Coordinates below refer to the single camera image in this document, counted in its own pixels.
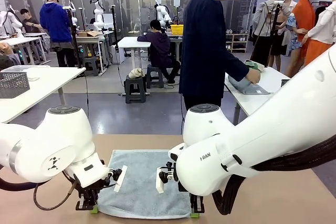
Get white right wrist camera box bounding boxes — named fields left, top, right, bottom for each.
left=155, top=167, right=165, bottom=195

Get mannequin in grey shirt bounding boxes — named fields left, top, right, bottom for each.
left=252, top=0, right=292, bottom=67

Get person in navy jacket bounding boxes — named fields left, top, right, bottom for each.
left=178, top=0, right=250, bottom=112

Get white lab desk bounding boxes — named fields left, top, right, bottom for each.
left=0, top=36, right=48, bottom=65

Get grey plastic step stool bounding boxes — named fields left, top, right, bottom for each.
left=123, top=74, right=148, bottom=104
left=145, top=64, right=165, bottom=89
left=82, top=56, right=100, bottom=77

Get seated person in purple hoodie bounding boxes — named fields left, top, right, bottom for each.
left=136, top=19, right=181, bottom=86

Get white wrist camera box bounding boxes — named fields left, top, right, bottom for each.
left=114, top=165, right=129, bottom=192
left=155, top=167, right=165, bottom=195

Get person in grey-green jacket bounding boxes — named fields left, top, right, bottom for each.
left=0, top=41, right=22, bottom=70

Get mannequin in blue floral dress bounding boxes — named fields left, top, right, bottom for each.
left=282, top=0, right=302, bottom=57

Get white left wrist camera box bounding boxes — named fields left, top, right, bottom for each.
left=114, top=165, right=129, bottom=192

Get yellow plastic basket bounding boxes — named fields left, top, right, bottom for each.
left=170, top=24, right=186, bottom=35

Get beige cloth bag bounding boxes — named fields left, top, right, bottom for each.
left=128, top=68, right=145, bottom=79

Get person's right forearm navy sleeve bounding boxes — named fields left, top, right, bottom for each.
left=223, top=50, right=250, bottom=79

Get mannequin white top orange trousers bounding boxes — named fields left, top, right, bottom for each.
left=301, top=0, right=336, bottom=65

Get blue-grey terry towel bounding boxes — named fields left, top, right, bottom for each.
left=227, top=74, right=271, bottom=95
left=96, top=150, right=194, bottom=219

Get white plastic bin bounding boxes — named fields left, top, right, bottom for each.
left=1, top=65, right=50, bottom=73

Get black right arm cable sleeve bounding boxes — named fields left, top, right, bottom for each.
left=212, top=134, right=336, bottom=216

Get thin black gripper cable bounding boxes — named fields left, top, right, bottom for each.
left=33, top=171, right=79, bottom=211

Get black left arm cable sleeve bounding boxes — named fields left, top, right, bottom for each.
left=0, top=176, right=40, bottom=192

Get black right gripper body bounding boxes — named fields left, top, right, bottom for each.
left=177, top=181, right=197, bottom=200

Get mannequin orange top beige cap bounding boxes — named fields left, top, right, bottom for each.
left=286, top=0, right=320, bottom=78

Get open cardboard box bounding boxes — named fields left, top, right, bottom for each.
left=78, top=30, right=102, bottom=38

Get black camera tripod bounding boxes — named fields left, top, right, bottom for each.
left=249, top=0, right=286, bottom=68

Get black camera stand pole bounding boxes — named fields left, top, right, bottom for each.
left=62, top=0, right=82, bottom=69
left=110, top=5, right=119, bottom=48

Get white height-adjustable desk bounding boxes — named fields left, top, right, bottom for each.
left=117, top=36, right=152, bottom=96

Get person's right hand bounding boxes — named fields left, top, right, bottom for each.
left=246, top=69, right=261, bottom=85

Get wooden shoe shelf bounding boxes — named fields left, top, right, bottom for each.
left=225, top=33, right=249, bottom=54

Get black arm cable sleeve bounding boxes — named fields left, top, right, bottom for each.
left=212, top=134, right=336, bottom=216
left=0, top=176, right=40, bottom=192

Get person in blue hoodie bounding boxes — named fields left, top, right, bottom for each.
left=39, top=0, right=79, bottom=68

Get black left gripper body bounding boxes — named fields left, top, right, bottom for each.
left=76, top=179, right=110, bottom=197

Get seated person in black shirt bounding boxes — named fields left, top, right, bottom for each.
left=19, top=8, right=44, bottom=59

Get green terry towel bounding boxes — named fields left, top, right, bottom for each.
left=244, top=59, right=265, bottom=74

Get grey metal workbench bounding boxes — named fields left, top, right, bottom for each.
left=75, top=34, right=111, bottom=74

